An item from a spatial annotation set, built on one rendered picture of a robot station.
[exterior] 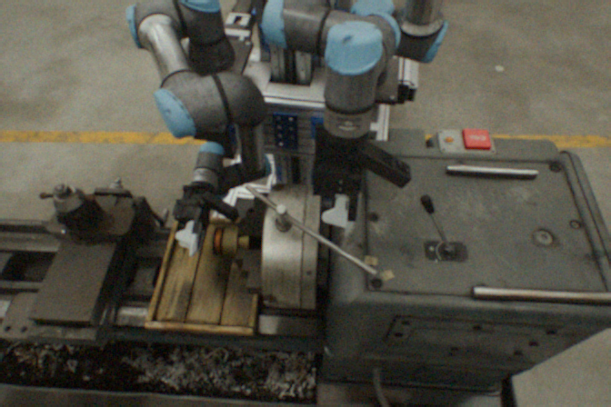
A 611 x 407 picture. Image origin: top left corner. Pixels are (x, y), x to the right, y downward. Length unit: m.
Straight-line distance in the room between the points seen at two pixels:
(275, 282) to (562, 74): 3.05
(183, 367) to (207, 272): 0.38
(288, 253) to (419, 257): 0.28
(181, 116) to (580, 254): 0.88
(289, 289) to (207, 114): 0.43
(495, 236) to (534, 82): 2.62
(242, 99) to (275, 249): 0.35
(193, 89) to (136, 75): 2.50
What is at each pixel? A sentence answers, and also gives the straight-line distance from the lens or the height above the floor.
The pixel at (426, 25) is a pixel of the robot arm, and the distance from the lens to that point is 1.19.
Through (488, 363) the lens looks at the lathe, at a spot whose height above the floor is 0.86.
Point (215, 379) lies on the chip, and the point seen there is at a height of 0.60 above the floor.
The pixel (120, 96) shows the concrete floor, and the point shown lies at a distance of 3.34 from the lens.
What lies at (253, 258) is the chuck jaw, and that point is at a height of 1.10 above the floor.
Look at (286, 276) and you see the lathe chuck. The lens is 0.95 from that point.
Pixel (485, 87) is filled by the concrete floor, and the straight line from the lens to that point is 3.35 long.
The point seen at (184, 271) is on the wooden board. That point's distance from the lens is 1.32.
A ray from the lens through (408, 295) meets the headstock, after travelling 0.86.
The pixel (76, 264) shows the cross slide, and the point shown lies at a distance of 1.35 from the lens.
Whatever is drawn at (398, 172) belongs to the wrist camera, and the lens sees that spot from 0.70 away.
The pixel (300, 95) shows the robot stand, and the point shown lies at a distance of 1.45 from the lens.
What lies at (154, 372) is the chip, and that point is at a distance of 1.61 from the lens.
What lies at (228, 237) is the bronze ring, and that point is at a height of 1.12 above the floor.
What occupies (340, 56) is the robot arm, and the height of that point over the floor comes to 1.68.
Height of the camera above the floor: 2.04
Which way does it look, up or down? 56 degrees down
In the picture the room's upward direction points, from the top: 1 degrees counter-clockwise
